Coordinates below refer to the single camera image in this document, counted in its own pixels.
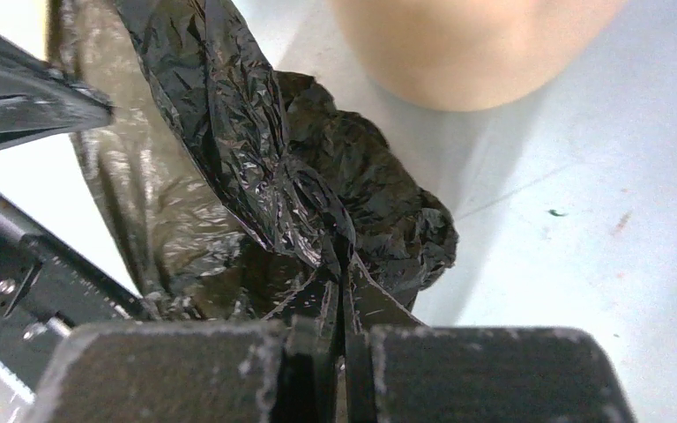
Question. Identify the black trash bag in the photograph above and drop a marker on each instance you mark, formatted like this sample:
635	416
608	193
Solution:
225	184

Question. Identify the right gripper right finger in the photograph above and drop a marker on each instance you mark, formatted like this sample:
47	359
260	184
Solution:
398	369

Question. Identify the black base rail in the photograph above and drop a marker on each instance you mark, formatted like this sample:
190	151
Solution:
46	290

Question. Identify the beige plastic trash bin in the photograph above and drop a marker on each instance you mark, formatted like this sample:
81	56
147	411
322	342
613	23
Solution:
467	55

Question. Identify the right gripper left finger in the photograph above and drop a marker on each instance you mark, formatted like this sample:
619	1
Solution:
281	369

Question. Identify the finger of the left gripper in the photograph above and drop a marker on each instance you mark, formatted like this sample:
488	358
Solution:
35	94
20	129

